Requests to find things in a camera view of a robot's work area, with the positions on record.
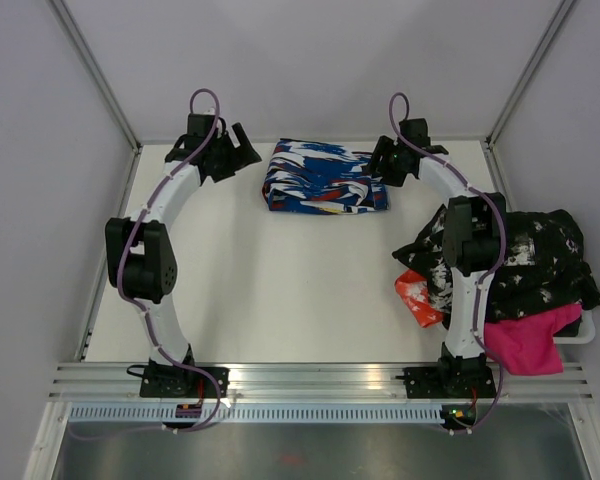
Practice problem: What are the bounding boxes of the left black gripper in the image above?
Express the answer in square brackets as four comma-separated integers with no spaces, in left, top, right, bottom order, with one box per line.
[208,124,260,184]

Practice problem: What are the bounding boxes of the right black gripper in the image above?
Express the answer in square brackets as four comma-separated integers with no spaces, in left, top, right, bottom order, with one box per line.
[362,135,408,187]

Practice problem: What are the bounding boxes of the blue white red patterned trousers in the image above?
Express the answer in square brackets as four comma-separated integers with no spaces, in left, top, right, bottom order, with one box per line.
[262,138,390,215]

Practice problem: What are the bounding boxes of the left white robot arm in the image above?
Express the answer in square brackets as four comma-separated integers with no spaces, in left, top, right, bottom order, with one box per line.
[105,113,261,397]

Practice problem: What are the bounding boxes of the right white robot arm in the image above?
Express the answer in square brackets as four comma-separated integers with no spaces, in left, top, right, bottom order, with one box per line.
[368,118,506,360]

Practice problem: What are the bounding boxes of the black white patterned trousers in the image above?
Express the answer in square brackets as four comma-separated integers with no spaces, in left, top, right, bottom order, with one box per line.
[392,206,600,323]

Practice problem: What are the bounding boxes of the orange white garment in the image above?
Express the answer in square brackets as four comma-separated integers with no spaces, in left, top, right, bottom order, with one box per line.
[394,269,444,328]

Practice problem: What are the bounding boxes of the pink garment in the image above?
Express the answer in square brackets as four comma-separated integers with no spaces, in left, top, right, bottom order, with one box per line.
[484,304,582,376]

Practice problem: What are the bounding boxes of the white tray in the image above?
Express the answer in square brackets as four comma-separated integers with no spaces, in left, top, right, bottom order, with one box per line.
[553,311,596,346]

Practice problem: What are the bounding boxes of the left aluminium frame post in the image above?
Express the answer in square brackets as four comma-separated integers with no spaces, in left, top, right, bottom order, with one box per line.
[47,0,142,151]

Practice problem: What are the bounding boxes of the aluminium frame post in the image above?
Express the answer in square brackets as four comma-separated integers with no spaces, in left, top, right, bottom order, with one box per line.
[47,0,142,151]
[483,0,579,149]

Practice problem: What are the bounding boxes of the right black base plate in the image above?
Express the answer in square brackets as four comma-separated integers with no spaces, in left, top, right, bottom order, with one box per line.
[396,366,496,399]

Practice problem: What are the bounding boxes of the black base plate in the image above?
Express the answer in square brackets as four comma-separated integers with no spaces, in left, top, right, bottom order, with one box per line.
[396,366,496,399]
[126,363,217,398]

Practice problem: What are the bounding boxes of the right aluminium frame post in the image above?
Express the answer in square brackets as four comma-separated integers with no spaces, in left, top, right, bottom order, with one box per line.
[483,0,579,149]

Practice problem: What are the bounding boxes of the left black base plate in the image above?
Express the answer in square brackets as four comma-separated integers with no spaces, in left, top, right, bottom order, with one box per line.
[126,363,217,398]

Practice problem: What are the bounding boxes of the aluminium mounting rail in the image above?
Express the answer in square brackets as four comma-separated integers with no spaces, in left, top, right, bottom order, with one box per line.
[47,362,593,403]

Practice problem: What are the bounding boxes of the slotted cable duct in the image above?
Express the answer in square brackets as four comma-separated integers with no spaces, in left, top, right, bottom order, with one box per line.
[69,402,444,425]

